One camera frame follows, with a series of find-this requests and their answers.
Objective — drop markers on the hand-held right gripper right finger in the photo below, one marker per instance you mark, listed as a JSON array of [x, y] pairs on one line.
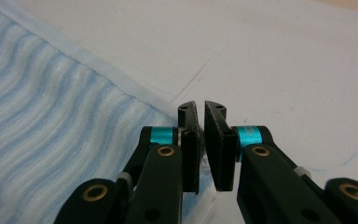
[[220, 149]]

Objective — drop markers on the blue striped towel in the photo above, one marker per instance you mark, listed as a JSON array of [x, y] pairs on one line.
[[43, 109]]

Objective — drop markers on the white foam mat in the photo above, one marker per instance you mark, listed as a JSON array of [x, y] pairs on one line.
[[261, 62]]

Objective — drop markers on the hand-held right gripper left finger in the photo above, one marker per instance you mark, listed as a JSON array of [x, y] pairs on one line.
[[190, 155]]

